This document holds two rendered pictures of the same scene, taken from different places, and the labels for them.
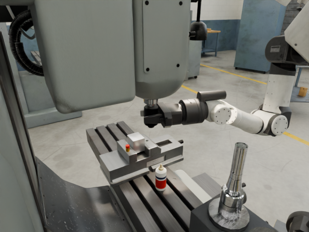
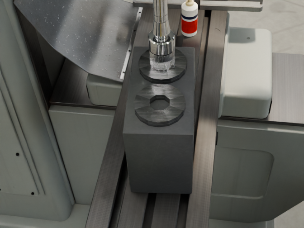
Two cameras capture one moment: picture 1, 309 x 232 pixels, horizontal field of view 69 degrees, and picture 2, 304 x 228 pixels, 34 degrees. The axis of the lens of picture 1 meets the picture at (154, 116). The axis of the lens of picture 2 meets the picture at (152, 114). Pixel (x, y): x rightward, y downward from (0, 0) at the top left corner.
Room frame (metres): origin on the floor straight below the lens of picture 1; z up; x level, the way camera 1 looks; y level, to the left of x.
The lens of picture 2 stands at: (-0.16, -0.59, 1.78)
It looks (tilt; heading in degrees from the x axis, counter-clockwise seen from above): 49 degrees down; 41
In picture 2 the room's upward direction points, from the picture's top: 4 degrees counter-clockwise
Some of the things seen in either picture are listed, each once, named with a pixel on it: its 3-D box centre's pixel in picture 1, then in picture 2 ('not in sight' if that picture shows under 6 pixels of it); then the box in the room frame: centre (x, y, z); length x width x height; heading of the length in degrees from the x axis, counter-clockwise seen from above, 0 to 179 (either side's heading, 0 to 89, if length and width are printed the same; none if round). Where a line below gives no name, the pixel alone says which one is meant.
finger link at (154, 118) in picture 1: (153, 119); not in sight; (0.65, 0.00, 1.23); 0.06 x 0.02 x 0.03; 104
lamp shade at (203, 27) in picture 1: (197, 30); not in sight; (0.87, -0.15, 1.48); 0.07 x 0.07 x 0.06
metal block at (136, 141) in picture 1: (135, 142); not in sight; (0.80, 0.08, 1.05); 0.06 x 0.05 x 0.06; 31
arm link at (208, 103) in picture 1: (209, 107); not in sight; (0.72, -0.19, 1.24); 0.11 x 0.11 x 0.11; 14
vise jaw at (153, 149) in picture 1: (147, 144); not in sight; (0.83, 0.03, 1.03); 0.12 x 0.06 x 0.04; 31
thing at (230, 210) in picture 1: (230, 202); (162, 50); (0.37, -0.17, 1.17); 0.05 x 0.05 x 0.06
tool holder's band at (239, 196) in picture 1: (232, 191); (161, 37); (0.37, -0.17, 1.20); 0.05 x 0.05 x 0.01
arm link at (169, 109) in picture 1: (176, 113); not in sight; (0.71, -0.08, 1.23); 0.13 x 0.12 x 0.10; 14
